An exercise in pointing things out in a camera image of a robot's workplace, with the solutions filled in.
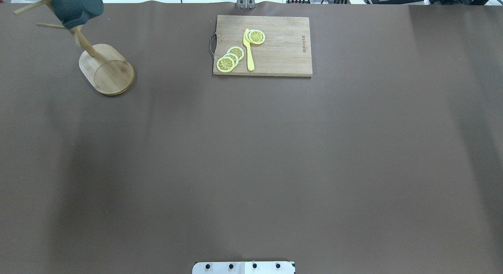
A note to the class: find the dark teal HOME mug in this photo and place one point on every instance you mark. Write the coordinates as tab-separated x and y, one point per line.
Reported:
73	13

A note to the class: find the wooden mug tree rack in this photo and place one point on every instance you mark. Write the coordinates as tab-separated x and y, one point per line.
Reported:
105	68

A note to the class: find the lemon slice top right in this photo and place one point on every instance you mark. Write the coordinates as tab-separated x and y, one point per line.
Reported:
225	64

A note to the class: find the lemon slice middle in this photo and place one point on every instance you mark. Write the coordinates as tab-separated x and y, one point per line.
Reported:
233	57

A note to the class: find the bamboo cutting board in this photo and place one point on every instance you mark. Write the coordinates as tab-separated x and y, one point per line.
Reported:
286	51

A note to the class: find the lemon slice behind front slice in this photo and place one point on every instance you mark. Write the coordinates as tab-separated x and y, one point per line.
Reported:
246	36

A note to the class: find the large front lemon slice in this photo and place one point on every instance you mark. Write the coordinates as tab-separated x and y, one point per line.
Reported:
256	36

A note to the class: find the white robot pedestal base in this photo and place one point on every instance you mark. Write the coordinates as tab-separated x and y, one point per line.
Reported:
244	267

